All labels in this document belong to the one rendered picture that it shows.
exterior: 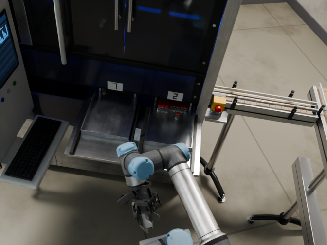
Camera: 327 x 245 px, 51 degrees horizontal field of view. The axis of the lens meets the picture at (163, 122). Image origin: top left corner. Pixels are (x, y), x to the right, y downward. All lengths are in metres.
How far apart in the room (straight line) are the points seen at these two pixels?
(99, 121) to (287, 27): 3.42
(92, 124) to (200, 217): 1.01
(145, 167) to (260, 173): 2.00
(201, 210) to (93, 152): 0.85
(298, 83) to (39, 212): 2.88
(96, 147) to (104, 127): 0.14
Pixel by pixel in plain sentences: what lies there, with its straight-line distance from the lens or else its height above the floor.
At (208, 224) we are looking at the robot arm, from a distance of 1.11.
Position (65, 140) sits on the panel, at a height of 0.43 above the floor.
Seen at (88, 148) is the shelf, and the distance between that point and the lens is 1.83.
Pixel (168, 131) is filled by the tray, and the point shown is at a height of 0.88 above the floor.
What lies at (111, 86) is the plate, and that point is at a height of 1.02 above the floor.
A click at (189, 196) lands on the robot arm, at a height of 1.39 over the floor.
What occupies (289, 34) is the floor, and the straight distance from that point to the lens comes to 4.74.
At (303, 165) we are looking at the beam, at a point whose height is 0.55.
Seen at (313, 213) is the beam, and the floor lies 0.55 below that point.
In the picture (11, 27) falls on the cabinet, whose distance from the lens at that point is 1.77.
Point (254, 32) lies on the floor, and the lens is 4.54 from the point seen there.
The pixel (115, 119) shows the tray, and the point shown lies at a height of 0.88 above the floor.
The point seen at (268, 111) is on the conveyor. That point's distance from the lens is 2.16.
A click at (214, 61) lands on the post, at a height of 1.30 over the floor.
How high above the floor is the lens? 2.36
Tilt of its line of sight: 49 degrees down
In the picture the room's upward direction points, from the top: 10 degrees clockwise
